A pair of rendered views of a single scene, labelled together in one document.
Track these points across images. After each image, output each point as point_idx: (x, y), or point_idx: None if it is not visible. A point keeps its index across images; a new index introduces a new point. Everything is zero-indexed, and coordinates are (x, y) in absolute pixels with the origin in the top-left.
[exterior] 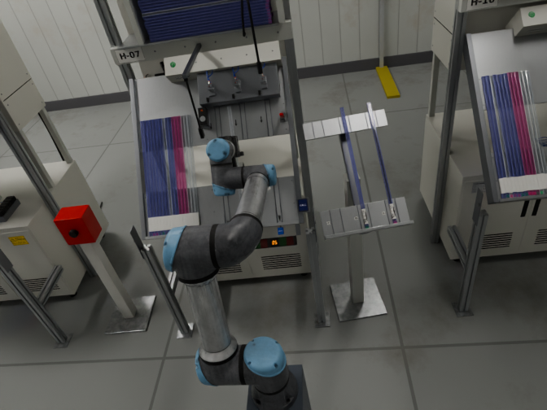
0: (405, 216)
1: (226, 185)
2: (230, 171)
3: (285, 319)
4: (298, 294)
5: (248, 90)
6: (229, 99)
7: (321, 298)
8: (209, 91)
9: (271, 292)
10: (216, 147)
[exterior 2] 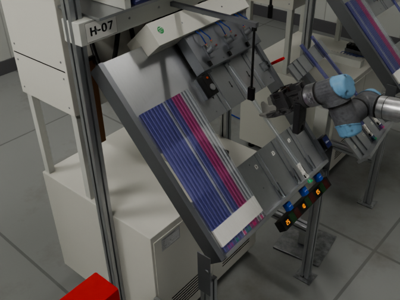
0: (381, 119)
1: (359, 119)
2: (355, 105)
3: (279, 298)
4: (259, 272)
5: (237, 44)
6: (227, 58)
7: (314, 246)
8: (208, 53)
9: (236, 288)
10: (349, 82)
